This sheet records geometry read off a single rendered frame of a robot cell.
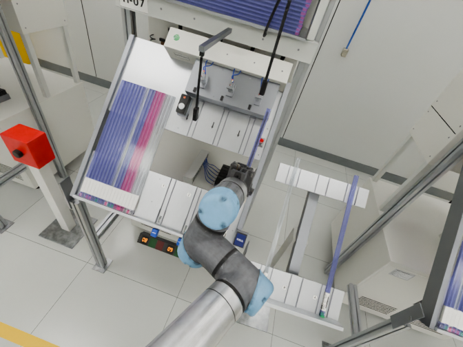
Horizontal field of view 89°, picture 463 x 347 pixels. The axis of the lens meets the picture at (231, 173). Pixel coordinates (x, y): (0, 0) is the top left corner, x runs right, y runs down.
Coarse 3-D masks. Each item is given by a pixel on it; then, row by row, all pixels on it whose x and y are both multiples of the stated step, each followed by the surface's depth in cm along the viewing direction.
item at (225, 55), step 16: (176, 32) 90; (176, 48) 90; (192, 48) 89; (224, 48) 89; (240, 48) 88; (224, 64) 88; (240, 64) 88; (256, 64) 88; (272, 64) 87; (288, 64) 87; (272, 80) 88
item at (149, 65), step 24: (144, 48) 99; (144, 72) 98; (168, 72) 98; (168, 120) 96; (192, 120) 96; (216, 120) 95; (240, 120) 95; (216, 144) 95; (240, 144) 94; (264, 144) 94
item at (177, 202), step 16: (160, 176) 95; (144, 192) 95; (160, 192) 95; (176, 192) 94; (192, 192) 94; (144, 208) 95; (160, 208) 94; (176, 208) 94; (192, 208) 94; (240, 208) 93; (160, 224) 93; (176, 224) 93
